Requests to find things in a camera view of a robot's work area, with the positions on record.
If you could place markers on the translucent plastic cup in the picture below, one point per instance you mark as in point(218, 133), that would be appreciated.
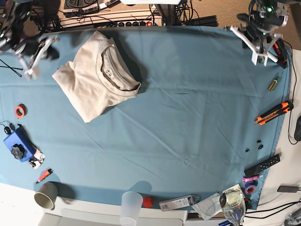
point(131, 204)

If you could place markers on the black knob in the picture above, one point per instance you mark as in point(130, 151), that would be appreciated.
point(18, 151)

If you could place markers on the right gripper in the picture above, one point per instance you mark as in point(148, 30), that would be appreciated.
point(30, 51)

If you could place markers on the orange black utility knife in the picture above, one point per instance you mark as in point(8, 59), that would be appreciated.
point(274, 112)

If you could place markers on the black power strip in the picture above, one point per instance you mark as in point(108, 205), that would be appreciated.
point(139, 23)

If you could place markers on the red tape roll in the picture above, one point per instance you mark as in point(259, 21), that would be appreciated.
point(20, 111)

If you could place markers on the white marker pen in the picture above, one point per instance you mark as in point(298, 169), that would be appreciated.
point(272, 57)

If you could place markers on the black remote control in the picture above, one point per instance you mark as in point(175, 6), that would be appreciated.
point(256, 169)

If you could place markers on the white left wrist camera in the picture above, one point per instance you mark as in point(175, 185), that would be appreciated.
point(259, 58)

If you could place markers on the orange black clamp tool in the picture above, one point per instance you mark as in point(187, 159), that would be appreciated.
point(279, 48)

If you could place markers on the black cable tie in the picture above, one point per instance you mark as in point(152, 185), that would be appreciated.
point(17, 72)
point(20, 69)

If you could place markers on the red black pen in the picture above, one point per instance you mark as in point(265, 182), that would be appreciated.
point(44, 175)

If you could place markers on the small red block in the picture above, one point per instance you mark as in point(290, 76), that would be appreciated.
point(148, 202)

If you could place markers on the grey mug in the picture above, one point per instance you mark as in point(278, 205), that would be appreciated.
point(46, 196)

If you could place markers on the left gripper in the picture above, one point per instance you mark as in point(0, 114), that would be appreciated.
point(256, 39)

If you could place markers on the purple tape roll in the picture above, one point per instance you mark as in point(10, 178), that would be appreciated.
point(250, 188)

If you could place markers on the grey packaged tool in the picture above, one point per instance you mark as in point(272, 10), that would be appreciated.
point(179, 203)

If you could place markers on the beige T-shirt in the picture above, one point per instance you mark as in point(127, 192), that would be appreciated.
point(97, 78)

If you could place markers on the wine glass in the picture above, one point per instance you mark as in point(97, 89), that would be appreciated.
point(232, 202)

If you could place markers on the olive green small cylinder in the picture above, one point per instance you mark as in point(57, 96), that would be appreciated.
point(273, 84)

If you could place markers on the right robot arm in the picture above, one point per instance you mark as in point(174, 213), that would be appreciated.
point(13, 15)

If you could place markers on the purple glue tube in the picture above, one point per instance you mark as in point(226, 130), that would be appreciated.
point(253, 178)

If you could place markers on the blue box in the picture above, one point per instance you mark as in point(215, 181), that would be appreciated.
point(20, 137)

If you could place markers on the small white black wheel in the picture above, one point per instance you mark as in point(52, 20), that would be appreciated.
point(36, 160)

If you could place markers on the blue table cloth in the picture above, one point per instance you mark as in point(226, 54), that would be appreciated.
point(190, 130)

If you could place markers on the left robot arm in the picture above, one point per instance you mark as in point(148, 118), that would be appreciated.
point(262, 19)

